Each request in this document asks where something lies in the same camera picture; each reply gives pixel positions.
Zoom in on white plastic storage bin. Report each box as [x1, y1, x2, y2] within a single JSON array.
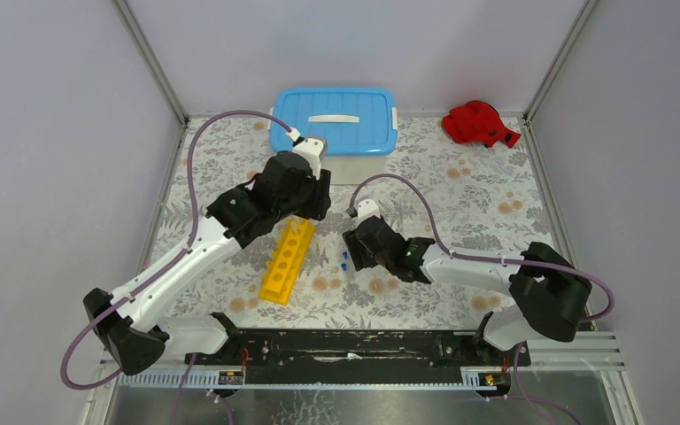
[[321, 151, 394, 185]]

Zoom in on blue plastic bin lid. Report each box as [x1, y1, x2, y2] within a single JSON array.
[[271, 87, 398, 157]]

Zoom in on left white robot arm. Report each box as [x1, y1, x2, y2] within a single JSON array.
[[83, 143, 330, 375]]

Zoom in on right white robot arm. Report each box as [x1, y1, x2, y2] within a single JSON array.
[[343, 216, 591, 365]]

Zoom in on yellow test tube rack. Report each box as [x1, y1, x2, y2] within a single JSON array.
[[259, 218, 315, 305]]

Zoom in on floral patterned table mat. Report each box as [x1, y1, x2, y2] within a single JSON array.
[[151, 117, 553, 329]]

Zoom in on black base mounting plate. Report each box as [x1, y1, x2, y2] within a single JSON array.
[[185, 328, 531, 385]]

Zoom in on red cloth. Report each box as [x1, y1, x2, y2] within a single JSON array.
[[441, 100, 522, 148]]

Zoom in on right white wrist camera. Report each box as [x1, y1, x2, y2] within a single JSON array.
[[346, 198, 382, 223]]

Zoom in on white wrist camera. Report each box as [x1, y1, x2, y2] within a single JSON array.
[[291, 135, 328, 180], [346, 198, 382, 223]]

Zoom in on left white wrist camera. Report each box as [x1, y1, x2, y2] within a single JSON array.
[[291, 135, 328, 180]]

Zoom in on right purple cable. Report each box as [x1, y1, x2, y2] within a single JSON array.
[[345, 173, 617, 425]]

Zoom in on purple cable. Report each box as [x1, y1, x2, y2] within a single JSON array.
[[345, 173, 617, 425], [59, 110, 300, 425]]

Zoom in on aluminium frame rail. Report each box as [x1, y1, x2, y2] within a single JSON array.
[[568, 331, 626, 371]]

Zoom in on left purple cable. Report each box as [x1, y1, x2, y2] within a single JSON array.
[[59, 110, 300, 425]]

